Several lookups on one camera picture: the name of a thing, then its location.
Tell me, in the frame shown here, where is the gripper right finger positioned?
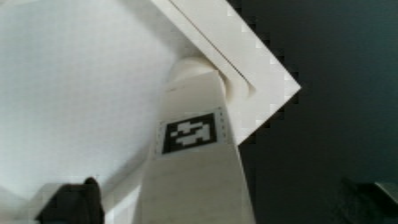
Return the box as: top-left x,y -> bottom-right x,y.
333,178 -> 398,224

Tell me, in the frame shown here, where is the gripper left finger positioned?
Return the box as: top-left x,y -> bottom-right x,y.
28,177 -> 104,224

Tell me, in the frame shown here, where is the white desk leg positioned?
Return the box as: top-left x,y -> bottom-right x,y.
136,57 -> 255,224

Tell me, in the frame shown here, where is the white desk top tray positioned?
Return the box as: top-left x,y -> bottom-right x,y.
0,0 -> 299,224

